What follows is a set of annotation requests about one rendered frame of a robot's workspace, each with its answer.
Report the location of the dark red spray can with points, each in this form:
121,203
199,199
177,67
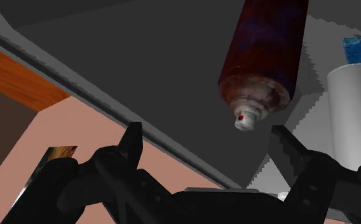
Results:
262,56

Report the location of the white cylindrical container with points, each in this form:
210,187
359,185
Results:
354,114

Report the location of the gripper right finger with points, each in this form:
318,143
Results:
316,176

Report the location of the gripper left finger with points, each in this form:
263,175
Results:
112,173

